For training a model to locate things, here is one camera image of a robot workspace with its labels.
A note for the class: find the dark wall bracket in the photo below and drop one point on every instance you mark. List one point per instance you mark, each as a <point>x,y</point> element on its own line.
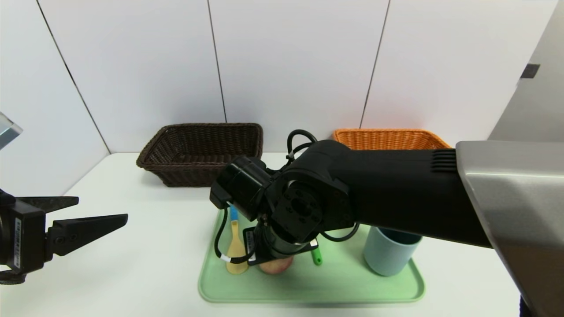
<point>529,71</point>

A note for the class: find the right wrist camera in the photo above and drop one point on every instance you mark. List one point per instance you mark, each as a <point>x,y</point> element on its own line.
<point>242,185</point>

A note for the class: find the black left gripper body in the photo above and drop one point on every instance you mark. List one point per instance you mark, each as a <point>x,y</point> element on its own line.
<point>23,240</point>

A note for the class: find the red yellow peach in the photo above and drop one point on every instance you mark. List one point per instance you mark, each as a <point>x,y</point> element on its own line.
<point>277,265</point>

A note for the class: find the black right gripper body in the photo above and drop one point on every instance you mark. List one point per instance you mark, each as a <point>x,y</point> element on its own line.
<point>252,245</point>

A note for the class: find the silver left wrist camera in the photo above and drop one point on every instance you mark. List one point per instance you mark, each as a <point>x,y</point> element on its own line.
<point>6,132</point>

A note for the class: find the dark brown wicker basket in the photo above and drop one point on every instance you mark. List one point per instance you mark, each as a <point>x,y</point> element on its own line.
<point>189,149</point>

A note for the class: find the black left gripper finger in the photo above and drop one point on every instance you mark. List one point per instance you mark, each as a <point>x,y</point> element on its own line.
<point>75,233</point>
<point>53,202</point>

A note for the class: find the grey blue plastic cup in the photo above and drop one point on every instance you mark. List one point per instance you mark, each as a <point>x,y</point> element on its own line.
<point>387,259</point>

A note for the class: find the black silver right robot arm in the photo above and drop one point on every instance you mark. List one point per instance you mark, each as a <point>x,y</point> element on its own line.
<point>396,189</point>

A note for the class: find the orange wicker basket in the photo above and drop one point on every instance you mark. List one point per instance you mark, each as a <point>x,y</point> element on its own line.
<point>387,138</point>

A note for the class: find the light green plastic tray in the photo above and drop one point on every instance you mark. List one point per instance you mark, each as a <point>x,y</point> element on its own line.
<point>330,281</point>

